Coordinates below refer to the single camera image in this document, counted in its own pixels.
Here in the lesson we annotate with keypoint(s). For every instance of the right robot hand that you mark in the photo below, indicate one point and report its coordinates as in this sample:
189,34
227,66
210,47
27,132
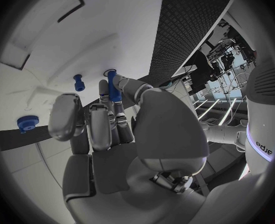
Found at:
170,127

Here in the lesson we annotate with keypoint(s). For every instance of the blue peg with head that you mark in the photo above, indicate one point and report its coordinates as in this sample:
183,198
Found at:
113,89

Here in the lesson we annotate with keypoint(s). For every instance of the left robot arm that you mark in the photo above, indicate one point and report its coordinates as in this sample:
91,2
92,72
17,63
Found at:
221,135

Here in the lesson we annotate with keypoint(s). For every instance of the white task board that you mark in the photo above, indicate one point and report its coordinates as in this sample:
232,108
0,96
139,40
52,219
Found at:
104,31

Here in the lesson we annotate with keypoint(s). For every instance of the dark monitor screen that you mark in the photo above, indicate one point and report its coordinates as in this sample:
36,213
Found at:
199,69

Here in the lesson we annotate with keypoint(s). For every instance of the workshop equipment rack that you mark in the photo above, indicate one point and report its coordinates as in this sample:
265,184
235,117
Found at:
231,59

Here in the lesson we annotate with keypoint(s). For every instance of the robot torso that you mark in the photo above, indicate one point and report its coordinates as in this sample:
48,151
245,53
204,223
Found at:
263,119

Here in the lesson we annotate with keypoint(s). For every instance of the small blue peg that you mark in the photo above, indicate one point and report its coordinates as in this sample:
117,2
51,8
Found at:
79,83

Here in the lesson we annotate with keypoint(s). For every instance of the blue gear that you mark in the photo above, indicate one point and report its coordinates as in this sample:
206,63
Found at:
27,122

